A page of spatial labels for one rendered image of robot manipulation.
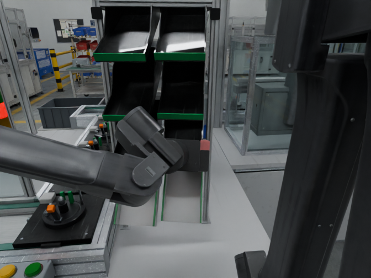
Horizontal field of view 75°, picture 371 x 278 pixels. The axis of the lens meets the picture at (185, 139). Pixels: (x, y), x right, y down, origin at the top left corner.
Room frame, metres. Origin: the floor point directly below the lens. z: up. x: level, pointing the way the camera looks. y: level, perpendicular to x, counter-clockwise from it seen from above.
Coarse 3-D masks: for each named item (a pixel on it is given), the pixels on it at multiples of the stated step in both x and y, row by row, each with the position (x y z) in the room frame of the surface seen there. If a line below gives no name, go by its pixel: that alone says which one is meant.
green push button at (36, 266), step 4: (32, 264) 0.48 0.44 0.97; (36, 264) 0.48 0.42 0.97; (40, 264) 0.48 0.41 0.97; (28, 268) 0.47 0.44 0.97; (32, 268) 0.47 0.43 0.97; (36, 268) 0.47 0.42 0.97; (40, 268) 0.47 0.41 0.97; (28, 272) 0.46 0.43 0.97; (32, 272) 0.46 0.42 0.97; (36, 272) 0.46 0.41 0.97; (28, 276) 0.45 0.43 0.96
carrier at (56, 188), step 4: (52, 188) 0.85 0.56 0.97; (56, 188) 0.85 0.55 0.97; (60, 188) 0.85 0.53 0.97; (64, 188) 0.85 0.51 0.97; (68, 188) 0.85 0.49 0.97; (48, 192) 0.82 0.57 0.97; (52, 192) 0.82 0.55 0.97; (56, 192) 0.82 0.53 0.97; (64, 192) 0.82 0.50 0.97; (72, 192) 0.82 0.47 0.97; (76, 192) 0.82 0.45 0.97
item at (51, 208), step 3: (51, 204) 0.63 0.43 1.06; (54, 204) 0.63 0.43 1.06; (48, 207) 0.61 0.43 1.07; (51, 207) 0.61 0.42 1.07; (54, 207) 0.61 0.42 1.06; (48, 210) 0.60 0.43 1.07; (51, 210) 0.60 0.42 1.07; (54, 210) 0.61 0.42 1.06; (51, 213) 0.61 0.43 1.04; (54, 213) 0.61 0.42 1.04; (57, 213) 0.63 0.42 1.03; (54, 216) 0.62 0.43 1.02; (57, 216) 0.62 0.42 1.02; (57, 219) 0.63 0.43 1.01
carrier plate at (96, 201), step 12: (48, 204) 0.74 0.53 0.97; (84, 204) 0.74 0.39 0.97; (96, 204) 0.74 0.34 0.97; (36, 216) 0.68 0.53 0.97; (84, 216) 0.68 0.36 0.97; (96, 216) 0.68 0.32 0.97; (24, 228) 0.62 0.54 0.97; (36, 228) 0.62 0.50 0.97; (48, 228) 0.62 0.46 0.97; (72, 228) 0.62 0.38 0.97; (84, 228) 0.62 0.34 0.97; (24, 240) 0.57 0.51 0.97; (36, 240) 0.57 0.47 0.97; (48, 240) 0.57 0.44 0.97; (60, 240) 0.57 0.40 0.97; (72, 240) 0.57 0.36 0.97; (84, 240) 0.58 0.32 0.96
